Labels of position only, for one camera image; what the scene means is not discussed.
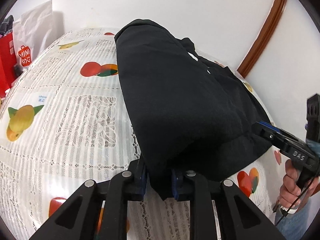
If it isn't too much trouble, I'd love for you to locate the black jacket with white stripes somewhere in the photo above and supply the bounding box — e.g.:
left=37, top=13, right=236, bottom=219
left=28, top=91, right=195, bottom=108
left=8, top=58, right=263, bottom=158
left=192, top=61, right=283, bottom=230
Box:
left=115, top=20, right=271, bottom=199

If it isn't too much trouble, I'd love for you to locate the white paper shopping bag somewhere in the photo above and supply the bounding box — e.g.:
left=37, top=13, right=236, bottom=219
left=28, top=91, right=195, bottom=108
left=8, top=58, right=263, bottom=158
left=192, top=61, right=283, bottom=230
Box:
left=12, top=0, right=57, bottom=72

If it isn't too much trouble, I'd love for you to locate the red paper shopping bag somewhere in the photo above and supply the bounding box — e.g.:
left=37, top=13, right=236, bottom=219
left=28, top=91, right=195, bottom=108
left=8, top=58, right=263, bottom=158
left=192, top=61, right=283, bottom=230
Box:
left=0, top=33, right=17, bottom=98

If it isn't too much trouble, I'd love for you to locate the person's right hand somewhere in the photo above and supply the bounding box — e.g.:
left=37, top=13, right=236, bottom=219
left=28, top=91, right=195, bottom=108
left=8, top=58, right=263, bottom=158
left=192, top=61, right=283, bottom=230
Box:
left=278, top=159, right=318, bottom=211

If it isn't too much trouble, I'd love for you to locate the brown wooden door frame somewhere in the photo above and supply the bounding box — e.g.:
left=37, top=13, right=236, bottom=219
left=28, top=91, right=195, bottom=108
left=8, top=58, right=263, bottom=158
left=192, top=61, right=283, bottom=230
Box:
left=237, top=0, right=287, bottom=78

